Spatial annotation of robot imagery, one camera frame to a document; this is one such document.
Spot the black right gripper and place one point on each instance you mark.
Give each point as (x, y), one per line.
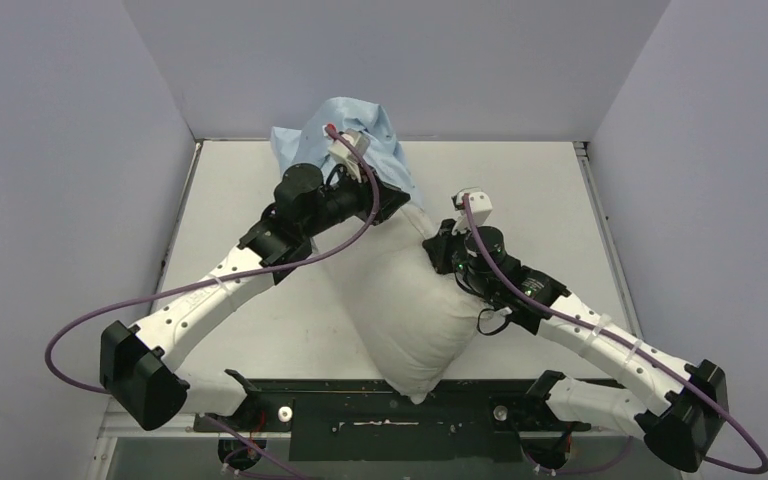
(440, 246)

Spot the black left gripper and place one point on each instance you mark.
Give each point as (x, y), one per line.
(362, 191)

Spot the white pillow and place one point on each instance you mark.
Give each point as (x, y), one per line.
(413, 322)

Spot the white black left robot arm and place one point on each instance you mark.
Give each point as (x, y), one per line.
(138, 363)

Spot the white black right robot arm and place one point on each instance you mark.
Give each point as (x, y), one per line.
(673, 406)

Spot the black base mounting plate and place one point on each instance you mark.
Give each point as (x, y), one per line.
(367, 420)

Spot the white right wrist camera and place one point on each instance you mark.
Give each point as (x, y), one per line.
(473, 206)

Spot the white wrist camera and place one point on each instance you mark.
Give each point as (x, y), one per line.
(473, 206)
(347, 149)

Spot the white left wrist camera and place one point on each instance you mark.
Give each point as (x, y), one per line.
(347, 149)

